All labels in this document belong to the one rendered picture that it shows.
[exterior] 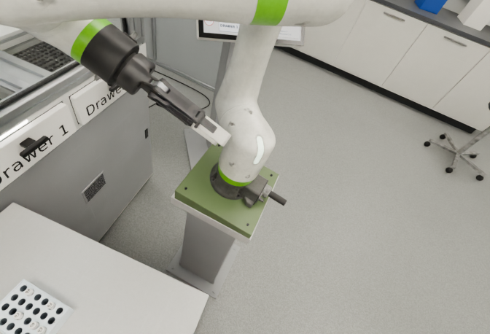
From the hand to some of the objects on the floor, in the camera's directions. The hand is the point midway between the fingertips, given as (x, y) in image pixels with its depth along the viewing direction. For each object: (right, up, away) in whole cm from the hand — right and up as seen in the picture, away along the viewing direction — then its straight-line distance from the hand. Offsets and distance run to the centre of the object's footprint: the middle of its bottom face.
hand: (211, 132), depth 55 cm
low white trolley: (-56, -98, +46) cm, 122 cm away
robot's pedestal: (-15, -64, +88) cm, 110 cm away
